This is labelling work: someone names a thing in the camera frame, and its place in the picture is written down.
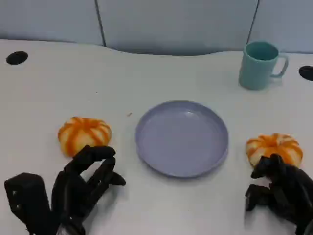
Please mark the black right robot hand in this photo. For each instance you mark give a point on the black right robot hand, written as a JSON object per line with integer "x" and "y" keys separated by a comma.
{"x": 291, "y": 193}

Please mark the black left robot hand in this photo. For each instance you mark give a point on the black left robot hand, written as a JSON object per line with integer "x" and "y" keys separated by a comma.
{"x": 71, "y": 188}

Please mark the orange white toy bread roll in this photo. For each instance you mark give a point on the orange white toy bread roll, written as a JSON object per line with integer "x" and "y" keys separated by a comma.
{"x": 274, "y": 145}
{"x": 83, "y": 132}

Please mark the black round table grommet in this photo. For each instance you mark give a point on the black round table grommet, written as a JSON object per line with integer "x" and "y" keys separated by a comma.
{"x": 17, "y": 58}
{"x": 306, "y": 73}

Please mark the lilac plate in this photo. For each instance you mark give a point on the lilac plate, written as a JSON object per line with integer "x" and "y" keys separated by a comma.
{"x": 182, "y": 139}

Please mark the pale green mug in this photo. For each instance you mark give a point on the pale green mug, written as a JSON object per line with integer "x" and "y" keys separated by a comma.
{"x": 256, "y": 71}

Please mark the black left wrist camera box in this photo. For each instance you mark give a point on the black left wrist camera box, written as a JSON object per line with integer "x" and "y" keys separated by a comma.
{"x": 27, "y": 200}

